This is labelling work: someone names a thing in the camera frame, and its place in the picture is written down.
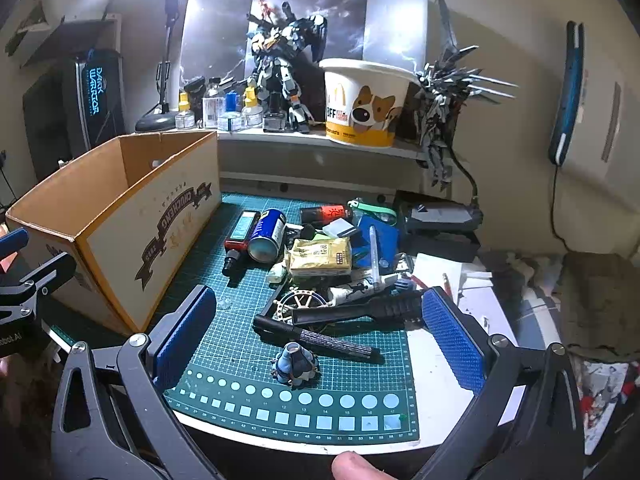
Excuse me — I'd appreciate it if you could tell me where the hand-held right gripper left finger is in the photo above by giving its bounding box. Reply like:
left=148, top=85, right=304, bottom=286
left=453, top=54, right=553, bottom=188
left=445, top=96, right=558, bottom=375
left=51, top=285, right=226, bottom=480

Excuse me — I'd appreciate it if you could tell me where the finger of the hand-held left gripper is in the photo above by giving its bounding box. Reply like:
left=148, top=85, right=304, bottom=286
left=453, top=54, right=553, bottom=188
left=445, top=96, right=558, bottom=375
left=0, top=227, right=30, bottom=273
left=0, top=252, right=77, bottom=313

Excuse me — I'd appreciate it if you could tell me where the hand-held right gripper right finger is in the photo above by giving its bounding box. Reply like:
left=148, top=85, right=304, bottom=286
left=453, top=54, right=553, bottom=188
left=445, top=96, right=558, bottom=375
left=415, top=286, right=585, bottom=480

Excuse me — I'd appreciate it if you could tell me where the printed cardboard box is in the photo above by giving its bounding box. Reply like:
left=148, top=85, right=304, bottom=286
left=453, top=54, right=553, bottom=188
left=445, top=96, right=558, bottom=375
left=5, top=130, right=223, bottom=336

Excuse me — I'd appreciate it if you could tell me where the black ribbed handle tool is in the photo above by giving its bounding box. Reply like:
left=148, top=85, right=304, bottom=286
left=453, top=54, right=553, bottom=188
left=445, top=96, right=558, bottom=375
left=291, top=292, right=426, bottom=326

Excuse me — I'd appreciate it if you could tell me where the blue grey model part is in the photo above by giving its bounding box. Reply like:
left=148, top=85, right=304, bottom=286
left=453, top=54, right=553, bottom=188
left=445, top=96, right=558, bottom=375
left=272, top=341, right=321, bottom=388

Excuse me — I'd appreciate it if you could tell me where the black textured marker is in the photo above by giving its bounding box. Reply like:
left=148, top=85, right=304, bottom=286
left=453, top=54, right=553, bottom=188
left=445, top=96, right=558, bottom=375
left=253, top=314, right=385, bottom=362

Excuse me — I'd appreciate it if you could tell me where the blue spray can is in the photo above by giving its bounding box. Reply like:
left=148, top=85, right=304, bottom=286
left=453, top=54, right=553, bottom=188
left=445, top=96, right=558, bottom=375
left=248, top=208, right=287, bottom=263

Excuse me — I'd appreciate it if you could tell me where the person's right hand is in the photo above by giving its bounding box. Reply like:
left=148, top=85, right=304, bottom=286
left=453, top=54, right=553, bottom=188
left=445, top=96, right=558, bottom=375
left=332, top=452, right=396, bottom=480

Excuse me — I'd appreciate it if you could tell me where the white paper sheet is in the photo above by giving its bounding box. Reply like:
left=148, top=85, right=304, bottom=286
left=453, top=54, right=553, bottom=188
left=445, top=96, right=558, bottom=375
left=410, top=252, right=493, bottom=306

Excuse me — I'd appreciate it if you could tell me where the black square rod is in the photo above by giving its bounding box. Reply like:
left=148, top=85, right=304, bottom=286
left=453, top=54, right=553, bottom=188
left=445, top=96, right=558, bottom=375
left=262, top=285, right=287, bottom=318

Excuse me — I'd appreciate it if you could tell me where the white printed tube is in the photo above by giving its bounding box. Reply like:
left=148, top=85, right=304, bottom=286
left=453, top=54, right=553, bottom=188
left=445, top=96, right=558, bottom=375
left=330, top=282, right=376, bottom=306

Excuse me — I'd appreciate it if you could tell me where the red black handheld tool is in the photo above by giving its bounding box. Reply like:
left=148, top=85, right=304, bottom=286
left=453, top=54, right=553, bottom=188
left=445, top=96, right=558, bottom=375
left=222, top=210, right=261, bottom=277

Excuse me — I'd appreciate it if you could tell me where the black box stand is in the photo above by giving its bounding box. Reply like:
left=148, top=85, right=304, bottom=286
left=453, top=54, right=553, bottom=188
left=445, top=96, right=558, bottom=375
left=395, top=192, right=483, bottom=263

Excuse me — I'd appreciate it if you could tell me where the brass ship wheel ornament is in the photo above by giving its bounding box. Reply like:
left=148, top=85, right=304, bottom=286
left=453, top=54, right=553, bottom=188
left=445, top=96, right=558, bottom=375
left=272, top=290, right=331, bottom=332

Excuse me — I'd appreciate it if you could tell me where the white plastic tube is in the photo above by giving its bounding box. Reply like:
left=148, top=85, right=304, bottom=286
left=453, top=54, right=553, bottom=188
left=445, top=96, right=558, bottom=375
left=369, top=225, right=382, bottom=288

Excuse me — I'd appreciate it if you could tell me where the blue plastic case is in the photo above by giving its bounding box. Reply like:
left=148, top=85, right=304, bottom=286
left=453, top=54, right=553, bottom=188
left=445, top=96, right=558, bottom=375
left=357, top=215, right=401, bottom=273

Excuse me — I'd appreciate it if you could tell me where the green cutting mat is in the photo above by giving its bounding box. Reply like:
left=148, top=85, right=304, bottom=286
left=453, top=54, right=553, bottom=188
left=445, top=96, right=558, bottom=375
left=162, top=192, right=418, bottom=443

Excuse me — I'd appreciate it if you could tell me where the grey brown cloth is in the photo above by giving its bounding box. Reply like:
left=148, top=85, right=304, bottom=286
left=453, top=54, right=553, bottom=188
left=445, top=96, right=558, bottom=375
left=557, top=252, right=640, bottom=363

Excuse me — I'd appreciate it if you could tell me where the black computer case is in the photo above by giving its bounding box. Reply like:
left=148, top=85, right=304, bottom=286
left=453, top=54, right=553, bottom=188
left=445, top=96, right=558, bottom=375
left=22, top=50, right=126, bottom=181

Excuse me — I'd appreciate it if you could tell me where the printed cloth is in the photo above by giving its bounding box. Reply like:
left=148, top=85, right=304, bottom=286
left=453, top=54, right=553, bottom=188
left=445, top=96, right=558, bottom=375
left=575, top=355, right=632, bottom=461

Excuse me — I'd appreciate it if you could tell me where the yellow tissue packet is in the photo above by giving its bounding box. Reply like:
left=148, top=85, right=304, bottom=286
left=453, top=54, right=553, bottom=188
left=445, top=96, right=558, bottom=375
left=285, top=237, right=353, bottom=277

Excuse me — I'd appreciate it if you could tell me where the translucent white block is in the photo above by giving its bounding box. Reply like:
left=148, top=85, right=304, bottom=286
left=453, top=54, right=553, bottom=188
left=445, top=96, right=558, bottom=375
left=322, top=220, right=360, bottom=239

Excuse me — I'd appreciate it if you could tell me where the black desk lamp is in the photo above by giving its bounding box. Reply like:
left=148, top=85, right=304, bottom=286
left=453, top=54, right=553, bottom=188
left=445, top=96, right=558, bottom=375
left=135, top=0, right=183, bottom=133

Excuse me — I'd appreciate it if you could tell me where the white desk shelf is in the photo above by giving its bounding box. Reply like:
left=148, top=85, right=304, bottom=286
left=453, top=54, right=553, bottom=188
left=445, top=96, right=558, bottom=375
left=217, top=125, right=432, bottom=196

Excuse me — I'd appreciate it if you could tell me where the row of small paint bottles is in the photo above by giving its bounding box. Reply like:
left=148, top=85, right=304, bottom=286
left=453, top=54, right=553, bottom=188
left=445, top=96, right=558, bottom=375
left=175, top=75, right=292, bottom=133

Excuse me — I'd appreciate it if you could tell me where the paper bucket with dog print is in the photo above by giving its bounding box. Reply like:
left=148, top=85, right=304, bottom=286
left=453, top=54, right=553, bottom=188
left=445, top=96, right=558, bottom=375
left=319, top=58, right=423, bottom=150

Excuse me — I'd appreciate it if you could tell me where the black spiky model figure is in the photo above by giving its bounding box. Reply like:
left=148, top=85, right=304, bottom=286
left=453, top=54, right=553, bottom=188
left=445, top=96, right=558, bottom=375
left=415, top=0, right=521, bottom=188

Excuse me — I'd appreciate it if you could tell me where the white robot model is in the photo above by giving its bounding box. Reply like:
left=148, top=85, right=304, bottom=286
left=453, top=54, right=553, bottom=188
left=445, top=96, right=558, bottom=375
left=247, top=2, right=328, bottom=133

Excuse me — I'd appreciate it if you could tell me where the green strap keychain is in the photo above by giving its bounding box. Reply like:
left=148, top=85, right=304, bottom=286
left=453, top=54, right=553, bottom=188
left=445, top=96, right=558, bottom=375
left=348, top=199, right=398, bottom=221

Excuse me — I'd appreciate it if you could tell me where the black cable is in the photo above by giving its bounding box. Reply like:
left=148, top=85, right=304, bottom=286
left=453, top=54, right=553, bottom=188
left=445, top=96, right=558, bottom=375
left=550, top=162, right=576, bottom=251

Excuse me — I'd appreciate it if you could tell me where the dark wall shelf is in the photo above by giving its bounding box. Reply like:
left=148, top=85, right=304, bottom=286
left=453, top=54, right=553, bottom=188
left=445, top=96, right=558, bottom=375
left=5, top=15, right=123, bottom=68

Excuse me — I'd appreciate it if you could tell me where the blue white wall device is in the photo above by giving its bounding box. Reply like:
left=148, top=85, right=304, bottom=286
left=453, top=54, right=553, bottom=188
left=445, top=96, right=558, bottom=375
left=547, top=20, right=586, bottom=166

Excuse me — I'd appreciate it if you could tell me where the wall poster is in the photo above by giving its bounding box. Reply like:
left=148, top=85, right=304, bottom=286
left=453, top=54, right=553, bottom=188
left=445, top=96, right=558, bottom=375
left=180, top=0, right=431, bottom=126

